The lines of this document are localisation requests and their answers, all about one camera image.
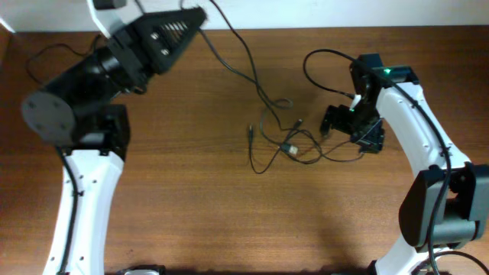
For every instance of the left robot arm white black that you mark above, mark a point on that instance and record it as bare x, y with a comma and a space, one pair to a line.
77, 114

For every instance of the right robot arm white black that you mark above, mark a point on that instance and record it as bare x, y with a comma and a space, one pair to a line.
447, 204

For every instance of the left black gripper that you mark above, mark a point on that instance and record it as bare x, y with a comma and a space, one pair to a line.
127, 53

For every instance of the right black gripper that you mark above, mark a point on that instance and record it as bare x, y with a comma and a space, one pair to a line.
344, 120

